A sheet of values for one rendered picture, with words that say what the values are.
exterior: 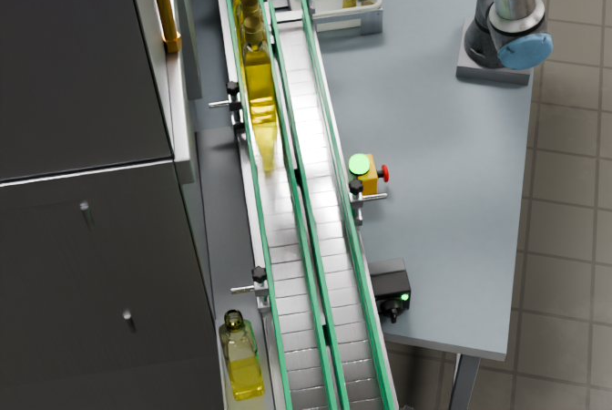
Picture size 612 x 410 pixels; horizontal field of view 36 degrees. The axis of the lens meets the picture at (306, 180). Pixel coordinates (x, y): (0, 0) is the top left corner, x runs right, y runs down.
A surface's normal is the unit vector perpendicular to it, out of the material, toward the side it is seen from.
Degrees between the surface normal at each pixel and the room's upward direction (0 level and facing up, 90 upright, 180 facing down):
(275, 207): 0
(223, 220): 0
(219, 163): 0
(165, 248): 90
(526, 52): 96
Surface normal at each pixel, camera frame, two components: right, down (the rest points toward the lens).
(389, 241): -0.04, -0.58
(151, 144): 0.15, 0.80
